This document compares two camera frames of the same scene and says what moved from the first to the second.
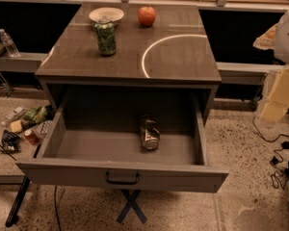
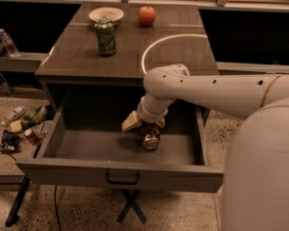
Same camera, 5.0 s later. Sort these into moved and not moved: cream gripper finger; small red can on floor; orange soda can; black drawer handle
Moved: cream gripper finger
Not moved: orange soda can; small red can on floor; black drawer handle
